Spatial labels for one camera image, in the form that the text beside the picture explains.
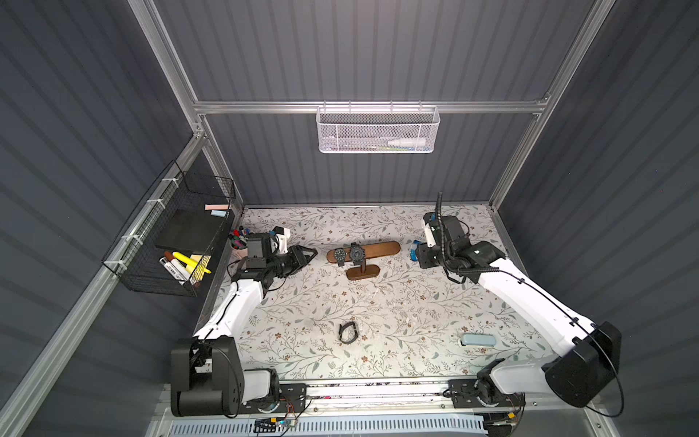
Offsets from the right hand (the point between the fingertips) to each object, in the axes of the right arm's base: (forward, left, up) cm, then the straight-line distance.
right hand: (422, 251), depth 80 cm
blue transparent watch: (+3, +1, -6) cm, 7 cm away
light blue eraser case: (-19, -18, -20) cm, 33 cm away
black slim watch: (+2, +25, -6) cm, 26 cm away
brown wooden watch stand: (+4, +17, -19) cm, 26 cm away
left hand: (0, +32, -2) cm, 32 cm away
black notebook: (+2, +65, +8) cm, 66 cm away
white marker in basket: (-11, +66, +8) cm, 67 cm away
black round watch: (-17, +22, -20) cm, 35 cm away
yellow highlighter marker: (-9, +62, +8) cm, 64 cm away
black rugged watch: (+3, +20, -5) cm, 21 cm away
